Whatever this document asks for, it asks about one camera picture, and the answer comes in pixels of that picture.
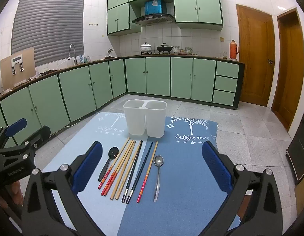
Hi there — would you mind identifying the cardboard with scale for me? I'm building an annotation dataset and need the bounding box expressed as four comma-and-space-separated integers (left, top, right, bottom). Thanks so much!
0, 47, 36, 90

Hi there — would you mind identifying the blue box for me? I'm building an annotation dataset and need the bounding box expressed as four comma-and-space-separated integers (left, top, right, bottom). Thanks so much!
145, 0, 167, 15

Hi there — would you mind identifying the plain wooden chopstick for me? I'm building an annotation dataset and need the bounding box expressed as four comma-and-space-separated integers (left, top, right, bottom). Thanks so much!
115, 141, 142, 200
110, 141, 138, 199

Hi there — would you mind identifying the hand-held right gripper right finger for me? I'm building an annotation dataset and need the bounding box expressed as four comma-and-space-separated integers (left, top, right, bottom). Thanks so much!
200, 141, 283, 236

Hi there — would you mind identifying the green base cabinet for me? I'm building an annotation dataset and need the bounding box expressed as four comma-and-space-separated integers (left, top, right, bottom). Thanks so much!
124, 56, 245, 109
0, 58, 127, 153

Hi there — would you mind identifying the white power cord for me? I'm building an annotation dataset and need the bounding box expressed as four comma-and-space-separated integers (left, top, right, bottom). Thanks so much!
66, 117, 82, 128

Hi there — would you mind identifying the black wok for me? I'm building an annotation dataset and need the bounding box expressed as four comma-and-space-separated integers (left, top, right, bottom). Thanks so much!
156, 43, 172, 54

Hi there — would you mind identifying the orange thermos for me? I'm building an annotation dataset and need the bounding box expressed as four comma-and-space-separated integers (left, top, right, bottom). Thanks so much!
229, 40, 240, 61

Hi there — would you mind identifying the grey window blind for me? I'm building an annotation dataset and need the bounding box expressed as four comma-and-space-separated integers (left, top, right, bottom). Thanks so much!
11, 0, 85, 67

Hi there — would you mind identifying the metal spoon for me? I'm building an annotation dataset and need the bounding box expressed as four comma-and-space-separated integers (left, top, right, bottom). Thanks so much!
153, 155, 164, 202

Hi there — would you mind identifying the light blue printed mat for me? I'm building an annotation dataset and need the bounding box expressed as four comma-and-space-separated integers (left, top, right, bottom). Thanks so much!
41, 112, 153, 236

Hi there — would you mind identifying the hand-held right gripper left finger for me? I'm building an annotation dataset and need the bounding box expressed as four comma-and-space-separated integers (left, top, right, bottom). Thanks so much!
21, 141, 111, 236

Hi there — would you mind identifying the metal kitchen faucet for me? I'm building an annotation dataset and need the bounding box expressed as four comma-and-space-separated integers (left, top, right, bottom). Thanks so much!
68, 44, 79, 65

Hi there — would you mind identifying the black range hood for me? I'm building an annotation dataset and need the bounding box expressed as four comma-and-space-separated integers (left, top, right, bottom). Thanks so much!
131, 13, 176, 27

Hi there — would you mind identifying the white two-compartment utensil holder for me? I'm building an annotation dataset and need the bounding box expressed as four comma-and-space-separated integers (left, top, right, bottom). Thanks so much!
123, 99, 167, 138

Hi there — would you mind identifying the person's left hand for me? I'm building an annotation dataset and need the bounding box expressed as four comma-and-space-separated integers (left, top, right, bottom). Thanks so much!
0, 180, 23, 207

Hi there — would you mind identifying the green drawer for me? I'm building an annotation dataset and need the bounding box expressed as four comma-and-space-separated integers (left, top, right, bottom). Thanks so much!
215, 61, 240, 79
212, 90, 236, 106
214, 76, 238, 92

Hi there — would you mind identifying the black spoon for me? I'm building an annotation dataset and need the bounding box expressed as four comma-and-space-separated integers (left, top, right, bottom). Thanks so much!
98, 147, 119, 182

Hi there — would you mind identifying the white cooking pot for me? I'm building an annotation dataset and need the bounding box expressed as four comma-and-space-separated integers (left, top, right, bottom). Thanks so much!
140, 42, 152, 54

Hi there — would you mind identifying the wooden door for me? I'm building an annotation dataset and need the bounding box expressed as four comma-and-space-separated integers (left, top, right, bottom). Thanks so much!
271, 7, 304, 132
236, 4, 276, 107

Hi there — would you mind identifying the black chopstick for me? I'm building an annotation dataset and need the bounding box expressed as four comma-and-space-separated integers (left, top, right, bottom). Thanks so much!
126, 142, 153, 204
122, 140, 143, 203

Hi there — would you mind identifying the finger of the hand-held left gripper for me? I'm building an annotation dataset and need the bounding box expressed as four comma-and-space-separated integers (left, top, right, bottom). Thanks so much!
0, 118, 28, 153
20, 125, 52, 153

